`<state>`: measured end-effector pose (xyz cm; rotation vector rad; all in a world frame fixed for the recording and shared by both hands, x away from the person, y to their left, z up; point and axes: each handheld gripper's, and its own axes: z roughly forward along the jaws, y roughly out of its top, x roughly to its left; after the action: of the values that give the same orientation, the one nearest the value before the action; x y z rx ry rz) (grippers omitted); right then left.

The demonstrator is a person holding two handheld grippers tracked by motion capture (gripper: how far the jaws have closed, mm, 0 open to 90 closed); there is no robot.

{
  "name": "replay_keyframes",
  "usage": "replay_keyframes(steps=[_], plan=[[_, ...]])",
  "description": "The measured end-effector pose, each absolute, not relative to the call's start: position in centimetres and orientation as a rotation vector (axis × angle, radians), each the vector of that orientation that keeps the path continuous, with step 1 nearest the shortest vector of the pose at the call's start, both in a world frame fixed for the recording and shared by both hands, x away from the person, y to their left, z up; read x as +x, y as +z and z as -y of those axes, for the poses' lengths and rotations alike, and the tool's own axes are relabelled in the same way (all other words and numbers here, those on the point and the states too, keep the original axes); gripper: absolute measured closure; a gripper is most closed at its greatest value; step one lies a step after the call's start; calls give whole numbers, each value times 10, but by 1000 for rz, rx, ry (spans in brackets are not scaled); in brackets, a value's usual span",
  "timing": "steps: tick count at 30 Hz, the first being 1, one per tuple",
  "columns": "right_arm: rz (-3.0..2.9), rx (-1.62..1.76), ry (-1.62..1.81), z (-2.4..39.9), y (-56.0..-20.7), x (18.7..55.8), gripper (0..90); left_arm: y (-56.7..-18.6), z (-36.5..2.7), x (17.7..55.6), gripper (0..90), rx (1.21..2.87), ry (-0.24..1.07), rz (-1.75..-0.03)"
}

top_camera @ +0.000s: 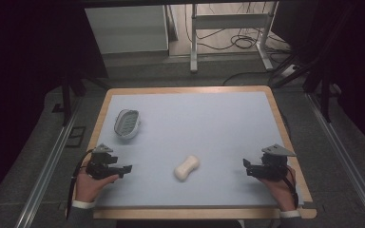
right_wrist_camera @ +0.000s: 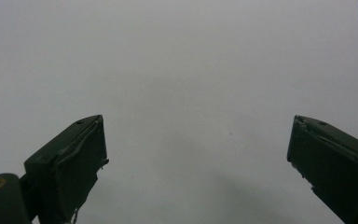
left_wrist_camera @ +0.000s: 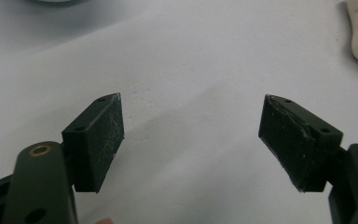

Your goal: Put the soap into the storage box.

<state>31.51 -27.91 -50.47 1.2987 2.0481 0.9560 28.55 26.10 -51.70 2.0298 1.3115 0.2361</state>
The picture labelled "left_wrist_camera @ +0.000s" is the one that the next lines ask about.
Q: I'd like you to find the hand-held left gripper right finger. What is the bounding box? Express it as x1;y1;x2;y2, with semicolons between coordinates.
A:
257;93;344;193

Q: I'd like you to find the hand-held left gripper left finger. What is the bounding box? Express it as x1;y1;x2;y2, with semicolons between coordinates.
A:
61;91;126;194

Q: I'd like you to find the white round object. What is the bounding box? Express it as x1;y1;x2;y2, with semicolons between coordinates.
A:
34;0;85;5

